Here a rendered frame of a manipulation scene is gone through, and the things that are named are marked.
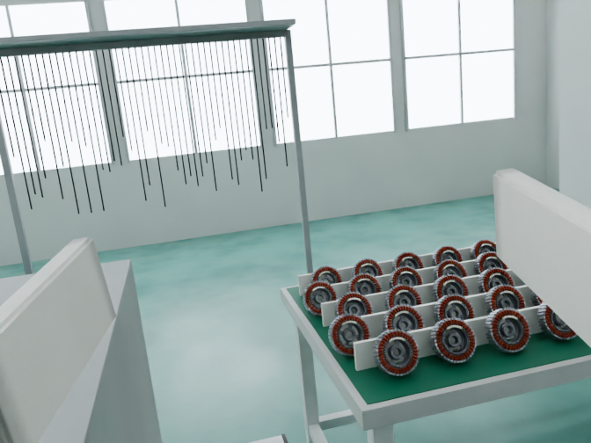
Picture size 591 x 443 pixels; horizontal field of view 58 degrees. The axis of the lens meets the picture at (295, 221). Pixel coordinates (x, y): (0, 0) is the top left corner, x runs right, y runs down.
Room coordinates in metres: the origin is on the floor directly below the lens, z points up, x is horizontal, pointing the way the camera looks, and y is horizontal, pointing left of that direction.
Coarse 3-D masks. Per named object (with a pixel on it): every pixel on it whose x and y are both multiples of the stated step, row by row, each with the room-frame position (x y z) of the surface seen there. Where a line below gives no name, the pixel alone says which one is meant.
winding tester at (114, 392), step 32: (0, 288) 0.37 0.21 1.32; (128, 288) 0.37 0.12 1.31; (128, 320) 0.34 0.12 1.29; (96, 352) 0.24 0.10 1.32; (128, 352) 0.31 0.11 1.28; (96, 384) 0.21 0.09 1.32; (128, 384) 0.29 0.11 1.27; (64, 416) 0.19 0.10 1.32; (96, 416) 0.19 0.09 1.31; (128, 416) 0.27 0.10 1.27
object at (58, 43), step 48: (0, 48) 3.22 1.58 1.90; (48, 48) 3.29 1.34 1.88; (96, 48) 3.35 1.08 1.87; (192, 48) 3.48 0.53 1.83; (240, 48) 3.54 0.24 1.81; (288, 48) 3.59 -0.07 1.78; (192, 96) 3.47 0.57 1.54; (240, 96) 3.54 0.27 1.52; (0, 144) 3.21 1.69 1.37; (192, 144) 3.46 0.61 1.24; (144, 192) 3.39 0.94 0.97
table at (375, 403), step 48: (480, 240) 1.95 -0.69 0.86; (288, 288) 1.92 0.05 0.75; (432, 288) 1.59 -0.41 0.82; (480, 288) 1.59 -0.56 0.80; (336, 336) 1.32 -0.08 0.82; (384, 336) 1.22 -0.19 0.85; (432, 336) 1.25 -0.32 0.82; (528, 336) 1.26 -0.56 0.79; (576, 336) 1.32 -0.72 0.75; (336, 384) 1.26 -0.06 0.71; (384, 384) 1.17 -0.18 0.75; (432, 384) 1.15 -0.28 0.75; (480, 384) 1.13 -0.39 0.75; (528, 384) 1.15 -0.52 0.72; (384, 432) 1.11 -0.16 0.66
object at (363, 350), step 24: (384, 264) 1.90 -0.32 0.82; (432, 264) 1.94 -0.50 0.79; (336, 288) 1.70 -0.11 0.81; (384, 288) 1.74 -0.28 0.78; (528, 288) 1.52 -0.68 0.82; (384, 312) 1.43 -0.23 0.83; (432, 312) 1.45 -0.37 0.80; (480, 312) 1.49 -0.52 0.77; (528, 312) 1.35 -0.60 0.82; (552, 312) 1.37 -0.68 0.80; (480, 336) 1.32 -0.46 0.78; (360, 360) 1.25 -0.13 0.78
